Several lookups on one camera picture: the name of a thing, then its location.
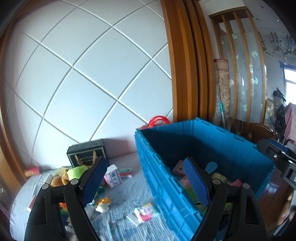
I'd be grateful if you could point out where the cream plush with orange bow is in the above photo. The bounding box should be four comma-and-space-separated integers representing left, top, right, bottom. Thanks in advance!
95, 197, 111, 213

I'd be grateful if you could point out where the pink white tissue packet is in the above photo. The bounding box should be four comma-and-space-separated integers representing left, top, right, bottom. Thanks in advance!
134, 202, 159, 223

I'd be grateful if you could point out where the wooden chair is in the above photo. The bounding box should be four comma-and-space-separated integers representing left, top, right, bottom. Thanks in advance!
240, 122, 278, 144

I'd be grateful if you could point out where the brown bear plush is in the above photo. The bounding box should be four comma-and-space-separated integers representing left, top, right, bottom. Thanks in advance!
51, 170, 69, 187

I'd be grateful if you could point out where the blue plastic storage crate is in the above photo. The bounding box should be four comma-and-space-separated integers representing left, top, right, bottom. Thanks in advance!
135, 118, 275, 240

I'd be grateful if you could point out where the red snack can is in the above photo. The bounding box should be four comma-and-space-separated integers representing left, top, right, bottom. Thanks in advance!
24, 167, 42, 177

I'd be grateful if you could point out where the large green plush toy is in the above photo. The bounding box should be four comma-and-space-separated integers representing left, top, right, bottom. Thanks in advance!
67, 166, 88, 181

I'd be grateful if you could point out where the black gift bag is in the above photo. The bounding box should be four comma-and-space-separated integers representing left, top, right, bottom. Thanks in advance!
67, 139, 109, 168

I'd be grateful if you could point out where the pink tissue pack box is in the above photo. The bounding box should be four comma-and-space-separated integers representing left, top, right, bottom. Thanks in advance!
104, 164, 122, 188

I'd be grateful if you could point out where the rolled patterned carpet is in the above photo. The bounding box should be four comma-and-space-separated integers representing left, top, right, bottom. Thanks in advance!
213, 59, 230, 129

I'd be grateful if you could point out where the small white flat box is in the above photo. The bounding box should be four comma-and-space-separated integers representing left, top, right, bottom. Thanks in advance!
126, 213, 142, 226

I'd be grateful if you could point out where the small red white box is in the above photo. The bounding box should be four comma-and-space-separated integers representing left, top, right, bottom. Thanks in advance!
118, 168, 132, 178

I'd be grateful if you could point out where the red plastic case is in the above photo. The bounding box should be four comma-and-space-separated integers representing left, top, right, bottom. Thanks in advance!
139, 115, 171, 130

